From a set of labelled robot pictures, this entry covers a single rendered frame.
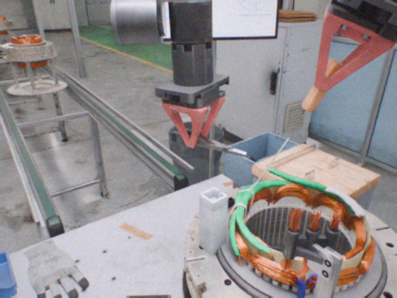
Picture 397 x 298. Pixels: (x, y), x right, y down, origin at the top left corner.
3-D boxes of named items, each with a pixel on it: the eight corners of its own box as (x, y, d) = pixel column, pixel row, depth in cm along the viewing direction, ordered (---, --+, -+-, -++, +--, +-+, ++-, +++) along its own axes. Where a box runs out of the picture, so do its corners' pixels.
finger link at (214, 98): (165, 147, 49) (160, 88, 45) (191, 130, 54) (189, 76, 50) (201, 157, 46) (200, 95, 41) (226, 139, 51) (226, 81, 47)
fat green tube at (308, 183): (266, 178, 54) (267, 168, 53) (280, 170, 56) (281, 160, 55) (352, 220, 44) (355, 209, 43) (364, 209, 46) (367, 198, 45)
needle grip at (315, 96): (300, 108, 37) (329, 60, 33) (302, 102, 38) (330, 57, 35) (313, 114, 37) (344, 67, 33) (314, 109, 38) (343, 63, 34)
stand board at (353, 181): (250, 173, 74) (251, 164, 73) (301, 151, 85) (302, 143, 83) (328, 217, 60) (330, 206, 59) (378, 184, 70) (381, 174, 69)
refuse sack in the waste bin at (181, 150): (160, 171, 238) (157, 128, 222) (202, 157, 257) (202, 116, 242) (188, 195, 209) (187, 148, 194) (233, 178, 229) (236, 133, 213)
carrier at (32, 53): (9, 84, 238) (-2, 42, 224) (65, 79, 252) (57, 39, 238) (5, 98, 206) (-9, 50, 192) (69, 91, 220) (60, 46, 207)
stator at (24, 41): (16, 64, 227) (8, 35, 218) (50, 61, 235) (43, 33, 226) (14, 71, 209) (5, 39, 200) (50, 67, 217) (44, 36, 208)
